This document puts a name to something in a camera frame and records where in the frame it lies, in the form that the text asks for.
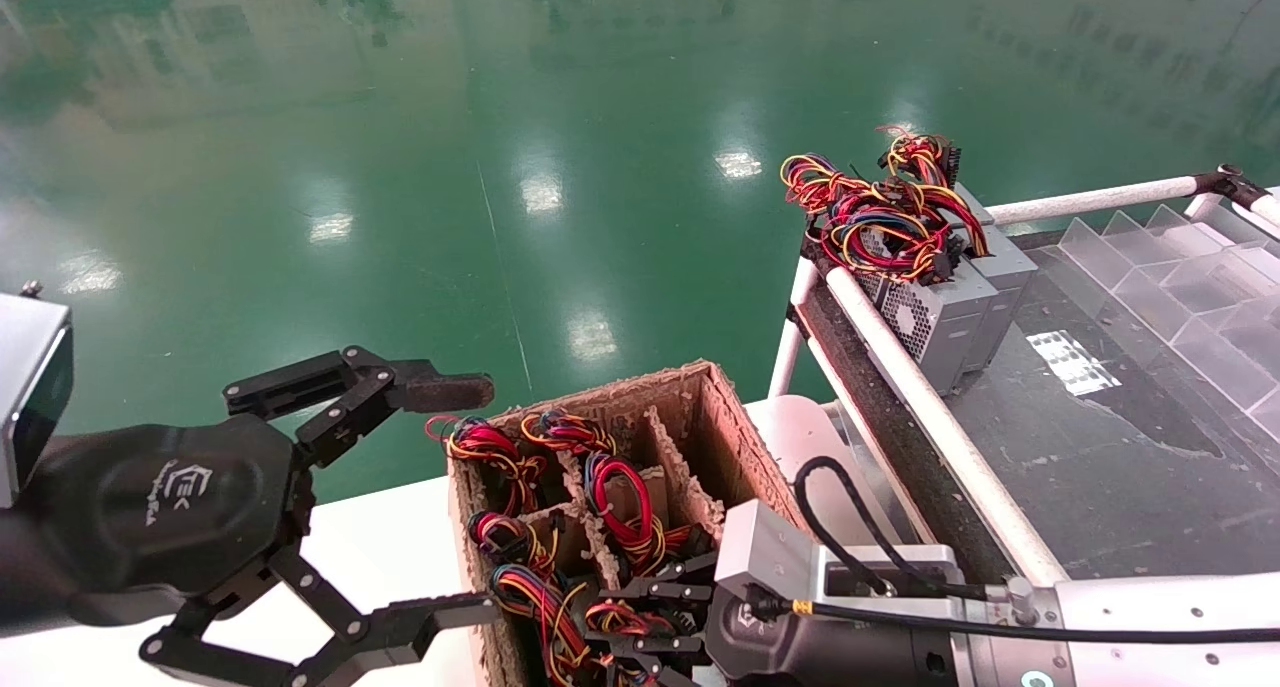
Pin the clear acrylic divider tray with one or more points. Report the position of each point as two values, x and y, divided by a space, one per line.
1200 307

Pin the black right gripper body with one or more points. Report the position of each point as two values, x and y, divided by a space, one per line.
840 657

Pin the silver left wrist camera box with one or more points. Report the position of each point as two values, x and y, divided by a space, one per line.
25 387

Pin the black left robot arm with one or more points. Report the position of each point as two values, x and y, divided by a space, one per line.
22 579

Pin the short white cart pipe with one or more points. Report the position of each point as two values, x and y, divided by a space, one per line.
1268 210

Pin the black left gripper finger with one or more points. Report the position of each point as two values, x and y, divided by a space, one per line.
395 632
440 392

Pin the brown cardboard divider box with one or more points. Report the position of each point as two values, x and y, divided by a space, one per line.
735 447

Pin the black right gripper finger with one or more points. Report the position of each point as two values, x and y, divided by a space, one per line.
660 657
670 587

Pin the black textured cart edge strip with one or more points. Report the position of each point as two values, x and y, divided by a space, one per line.
880 407

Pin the black pipe joint clamp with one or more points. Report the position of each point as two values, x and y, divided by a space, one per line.
1230 182

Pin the long white cart pipe rail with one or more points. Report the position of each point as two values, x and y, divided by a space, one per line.
930 407

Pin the white cart leg pipe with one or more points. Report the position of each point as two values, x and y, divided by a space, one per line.
785 352

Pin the grey power supply with grille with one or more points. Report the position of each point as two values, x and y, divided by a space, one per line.
945 317

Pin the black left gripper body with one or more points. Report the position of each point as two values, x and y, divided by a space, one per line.
170 507

